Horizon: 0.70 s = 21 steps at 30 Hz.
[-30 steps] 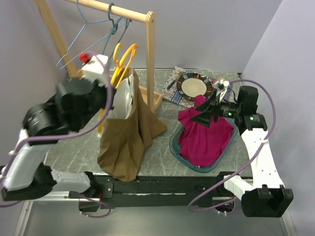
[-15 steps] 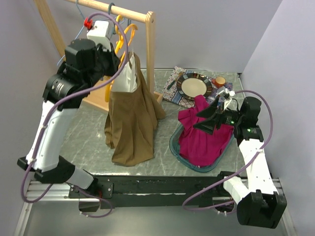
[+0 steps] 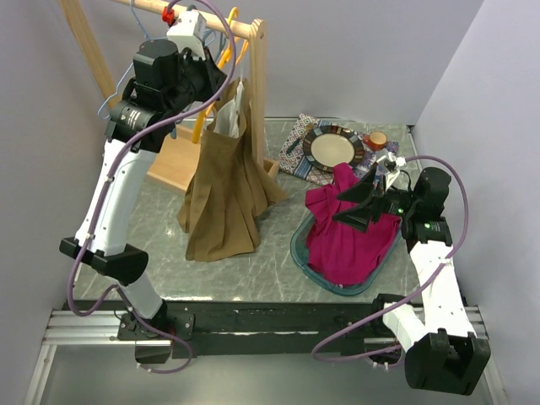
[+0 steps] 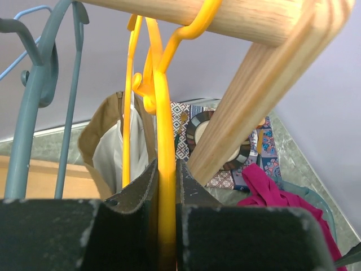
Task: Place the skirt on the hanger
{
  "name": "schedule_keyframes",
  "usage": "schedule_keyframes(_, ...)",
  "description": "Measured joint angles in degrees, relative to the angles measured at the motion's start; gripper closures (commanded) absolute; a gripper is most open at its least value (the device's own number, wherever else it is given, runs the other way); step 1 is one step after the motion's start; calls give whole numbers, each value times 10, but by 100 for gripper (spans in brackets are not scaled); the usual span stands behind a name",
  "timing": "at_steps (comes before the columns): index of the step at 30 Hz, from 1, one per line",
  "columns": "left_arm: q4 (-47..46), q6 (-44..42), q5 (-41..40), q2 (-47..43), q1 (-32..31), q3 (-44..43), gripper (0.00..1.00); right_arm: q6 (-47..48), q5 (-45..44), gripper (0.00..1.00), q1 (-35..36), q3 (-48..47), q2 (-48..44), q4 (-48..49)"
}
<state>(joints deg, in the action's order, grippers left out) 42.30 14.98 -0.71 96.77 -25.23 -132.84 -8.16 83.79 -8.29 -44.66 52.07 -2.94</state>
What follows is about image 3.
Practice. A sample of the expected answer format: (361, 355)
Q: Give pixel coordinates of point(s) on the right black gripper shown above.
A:
(370, 204)

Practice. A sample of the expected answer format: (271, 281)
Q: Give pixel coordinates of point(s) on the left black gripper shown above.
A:
(214, 77)

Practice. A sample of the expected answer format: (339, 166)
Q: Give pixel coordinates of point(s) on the yellow plastic hanger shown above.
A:
(224, 57)

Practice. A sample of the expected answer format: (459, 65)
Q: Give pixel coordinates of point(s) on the tan skirt with white lining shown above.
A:
(229, 189)

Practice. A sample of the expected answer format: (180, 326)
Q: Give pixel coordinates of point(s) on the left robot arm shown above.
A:
(101, 243)

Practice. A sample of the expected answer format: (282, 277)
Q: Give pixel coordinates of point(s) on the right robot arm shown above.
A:
(443, 353)

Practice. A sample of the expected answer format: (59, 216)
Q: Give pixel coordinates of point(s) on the teal plastic hanger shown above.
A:
(211, 38)

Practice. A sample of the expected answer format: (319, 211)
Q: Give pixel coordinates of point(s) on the magenta garment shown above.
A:
(339, 253)

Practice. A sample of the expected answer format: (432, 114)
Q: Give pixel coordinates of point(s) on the orange ceramic cup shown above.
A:
(375, 141)

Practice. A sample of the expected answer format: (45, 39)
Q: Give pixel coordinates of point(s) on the brown rimmed ceramic plate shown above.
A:
(326, 146)

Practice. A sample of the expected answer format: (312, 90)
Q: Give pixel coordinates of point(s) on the teal plastic basket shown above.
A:
(299, 253)

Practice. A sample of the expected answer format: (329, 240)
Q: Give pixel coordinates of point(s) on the wooden clothes rack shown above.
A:
(156, 119)

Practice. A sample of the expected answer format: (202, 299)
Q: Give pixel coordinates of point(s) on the dark green pen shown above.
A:
(293, 145)

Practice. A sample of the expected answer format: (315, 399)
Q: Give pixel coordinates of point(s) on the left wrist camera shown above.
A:
(187, 33)

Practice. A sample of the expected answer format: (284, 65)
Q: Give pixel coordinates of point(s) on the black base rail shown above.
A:
(238, 328)

